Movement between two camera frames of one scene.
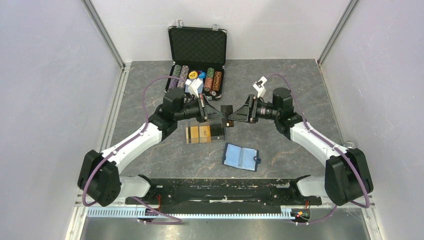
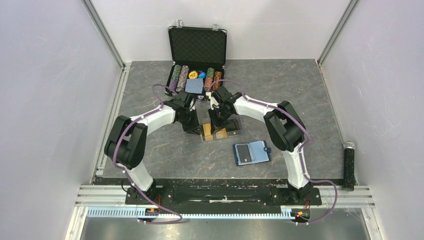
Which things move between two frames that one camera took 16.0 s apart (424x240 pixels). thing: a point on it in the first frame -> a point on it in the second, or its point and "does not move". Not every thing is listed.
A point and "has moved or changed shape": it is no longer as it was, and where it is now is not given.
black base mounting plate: x=224 y=193 does not move
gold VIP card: x=201 y=134 -> x=220 y=134
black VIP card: x=226 y=110 has moved or changed shape
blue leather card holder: x=241 y=157 -> x=251 y=153
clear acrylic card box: x=198 y=132 has moved or changed shape
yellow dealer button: x=193 y=75 does not move
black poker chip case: x=199 y=54 does not move
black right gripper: x=248 y=112 -> x=215 y=125
